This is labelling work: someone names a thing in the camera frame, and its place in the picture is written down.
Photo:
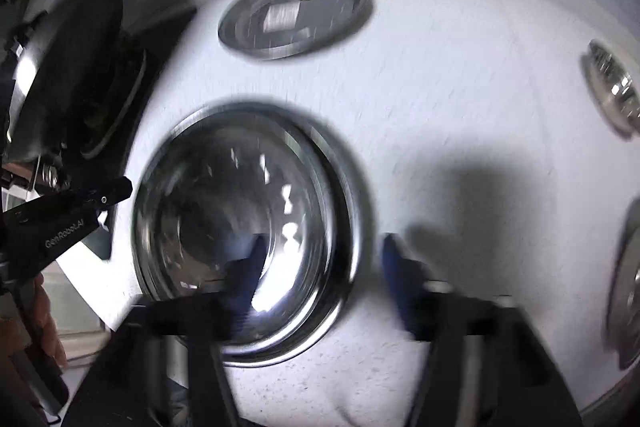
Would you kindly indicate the small steel bowl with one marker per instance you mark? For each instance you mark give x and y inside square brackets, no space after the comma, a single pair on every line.
[614,83]

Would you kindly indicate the black pan with lid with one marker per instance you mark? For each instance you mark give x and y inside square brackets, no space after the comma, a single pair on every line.
[70,67]

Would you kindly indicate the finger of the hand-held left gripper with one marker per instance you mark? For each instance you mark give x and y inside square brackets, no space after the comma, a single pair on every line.
[107,193]

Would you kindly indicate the large steel bowl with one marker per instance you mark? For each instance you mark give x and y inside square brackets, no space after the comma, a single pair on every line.
[245,232]

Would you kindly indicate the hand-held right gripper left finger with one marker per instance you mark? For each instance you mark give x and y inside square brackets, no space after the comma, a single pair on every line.
[251,268]

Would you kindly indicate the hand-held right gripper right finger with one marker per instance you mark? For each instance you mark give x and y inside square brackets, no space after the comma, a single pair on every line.
[399,274]

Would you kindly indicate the person's left hand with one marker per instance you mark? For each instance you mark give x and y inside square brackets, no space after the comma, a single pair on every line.
[50,332]

